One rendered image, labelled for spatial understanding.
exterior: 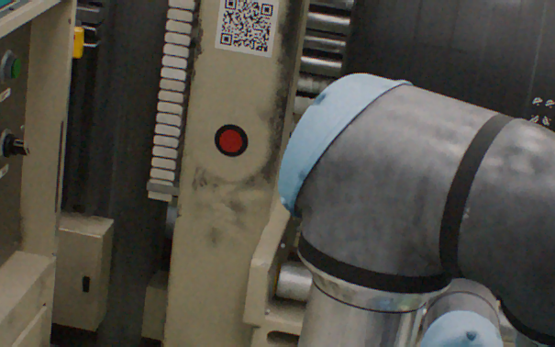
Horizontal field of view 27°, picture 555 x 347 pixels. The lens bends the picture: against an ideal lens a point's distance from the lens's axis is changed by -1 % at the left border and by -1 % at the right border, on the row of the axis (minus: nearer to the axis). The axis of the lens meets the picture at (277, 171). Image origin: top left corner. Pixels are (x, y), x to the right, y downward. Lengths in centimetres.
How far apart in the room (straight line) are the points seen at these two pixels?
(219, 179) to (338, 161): 79
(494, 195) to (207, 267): 92
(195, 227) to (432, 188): 87
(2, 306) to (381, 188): 74
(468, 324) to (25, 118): 66
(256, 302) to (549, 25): 51
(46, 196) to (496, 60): 60
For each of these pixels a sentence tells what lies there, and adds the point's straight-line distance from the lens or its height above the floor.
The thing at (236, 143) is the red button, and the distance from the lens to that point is 155.
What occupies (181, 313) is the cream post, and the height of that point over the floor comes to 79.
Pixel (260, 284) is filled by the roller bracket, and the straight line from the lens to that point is 150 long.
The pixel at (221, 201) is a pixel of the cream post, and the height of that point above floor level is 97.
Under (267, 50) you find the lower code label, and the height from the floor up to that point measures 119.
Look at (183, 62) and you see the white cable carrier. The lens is 155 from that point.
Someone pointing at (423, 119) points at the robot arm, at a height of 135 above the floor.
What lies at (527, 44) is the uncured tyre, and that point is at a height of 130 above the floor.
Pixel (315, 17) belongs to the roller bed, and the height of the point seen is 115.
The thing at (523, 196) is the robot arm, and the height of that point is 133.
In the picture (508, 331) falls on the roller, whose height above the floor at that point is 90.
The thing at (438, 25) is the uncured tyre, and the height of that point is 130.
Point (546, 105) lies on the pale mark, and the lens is 132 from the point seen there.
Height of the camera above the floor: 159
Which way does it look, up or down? 21 degrees down
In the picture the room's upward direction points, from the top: 8 degrees clockwise
